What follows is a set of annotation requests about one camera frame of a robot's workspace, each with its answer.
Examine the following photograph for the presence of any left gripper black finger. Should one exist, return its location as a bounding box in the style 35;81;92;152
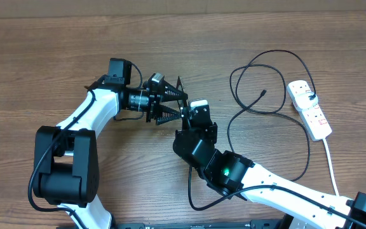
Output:
154;104;181;125
162;80;188;102

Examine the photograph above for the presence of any black Galaxy smartphone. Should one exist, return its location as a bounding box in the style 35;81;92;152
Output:
176;76;190;130

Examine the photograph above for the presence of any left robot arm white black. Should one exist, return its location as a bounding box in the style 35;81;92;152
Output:
27;58;187;228

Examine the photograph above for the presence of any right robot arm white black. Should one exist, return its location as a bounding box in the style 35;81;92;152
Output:
173;105;366;228

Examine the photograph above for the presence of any white USB charger adapter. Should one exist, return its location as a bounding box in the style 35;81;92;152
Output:
287;80;318;111

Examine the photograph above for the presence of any white power strip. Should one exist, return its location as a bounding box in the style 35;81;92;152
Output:
299;104;332;141

